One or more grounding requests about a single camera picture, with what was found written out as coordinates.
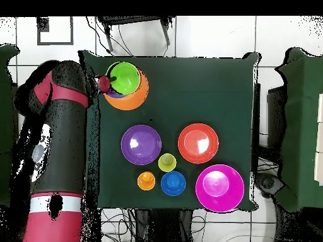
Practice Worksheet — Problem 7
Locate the red bowl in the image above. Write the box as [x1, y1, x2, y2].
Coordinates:
[177, 123, 220, 164]

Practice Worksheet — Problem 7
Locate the green cloth covered side table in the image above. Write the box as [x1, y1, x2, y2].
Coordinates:
[0, 44, 20, 207]
[274, 47, 323, 212]

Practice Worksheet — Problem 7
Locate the green bowl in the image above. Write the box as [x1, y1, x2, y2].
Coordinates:
[105, 61, 141, 96]

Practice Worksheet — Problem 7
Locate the bundle of floor cables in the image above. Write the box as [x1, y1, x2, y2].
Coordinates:
[100, 208, 138, 242]

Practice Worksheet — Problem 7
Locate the yellow cup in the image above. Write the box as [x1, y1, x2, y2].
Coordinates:
[158, 153, 177, 173]

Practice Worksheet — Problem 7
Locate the pink bowl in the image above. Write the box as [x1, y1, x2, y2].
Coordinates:
[195, 164, 245, 213]

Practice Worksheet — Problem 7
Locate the dark green tablecloth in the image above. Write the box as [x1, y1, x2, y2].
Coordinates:
[79, 49, 261, 211]

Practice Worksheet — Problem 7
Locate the dark blue bowl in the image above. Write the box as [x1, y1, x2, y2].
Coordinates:
[160, 170, 187, 197]

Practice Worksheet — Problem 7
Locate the large yellow-orange bowl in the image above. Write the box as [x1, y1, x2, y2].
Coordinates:
[103, 67, 150, 111]

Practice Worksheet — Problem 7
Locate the orange cup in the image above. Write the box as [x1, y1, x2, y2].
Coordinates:
[137, 171, 156, 192]

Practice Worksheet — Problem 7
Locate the purple cup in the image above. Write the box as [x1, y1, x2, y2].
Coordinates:
[107, 89, 127, 100]

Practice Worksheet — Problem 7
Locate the purple bowl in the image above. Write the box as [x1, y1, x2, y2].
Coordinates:
[120, 124, 162, 166]

